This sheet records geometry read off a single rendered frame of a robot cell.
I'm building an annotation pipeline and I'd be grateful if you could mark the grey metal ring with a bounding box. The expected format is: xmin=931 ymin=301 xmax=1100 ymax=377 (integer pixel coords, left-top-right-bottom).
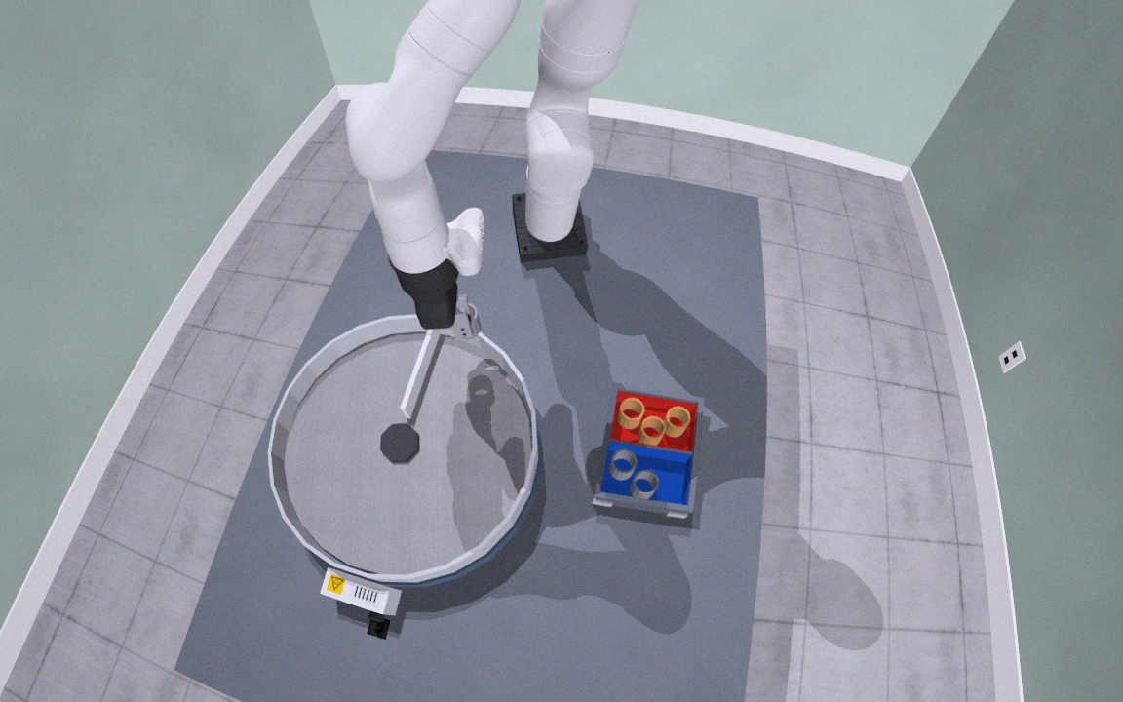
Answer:
xmin=609 ymin=449 xmax=637 ymax=481
xmin=630 ymin=469 xmax=659 ymax=499
xmin=462 ymin=303 xmax=482 ymax=339

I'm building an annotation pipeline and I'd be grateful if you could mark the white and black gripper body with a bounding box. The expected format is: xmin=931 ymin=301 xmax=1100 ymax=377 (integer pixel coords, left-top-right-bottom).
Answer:
xmin=382 ymin=208 xmax=484 ymax=330

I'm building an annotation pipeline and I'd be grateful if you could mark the bronze bushing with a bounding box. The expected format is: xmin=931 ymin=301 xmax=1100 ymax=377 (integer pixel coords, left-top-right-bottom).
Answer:
xmin=638 ymin=416 xmax=666 ymax=446
xmin=664 ymin=405 xmax=690 ymax=438
xmin=618 ymin=398 xmax=643 ymax=429

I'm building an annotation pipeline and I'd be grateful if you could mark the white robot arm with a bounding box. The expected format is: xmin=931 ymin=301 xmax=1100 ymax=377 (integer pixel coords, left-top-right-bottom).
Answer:
xmin=345 ymin=0 xmax=639 ymax=241

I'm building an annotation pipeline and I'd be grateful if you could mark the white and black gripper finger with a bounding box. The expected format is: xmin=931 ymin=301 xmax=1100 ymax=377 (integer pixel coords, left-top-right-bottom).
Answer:
xmin=454 ymin=307 xmax=473 ymax=338
xmin=456 ymin=294 xmax=473 ymax=321

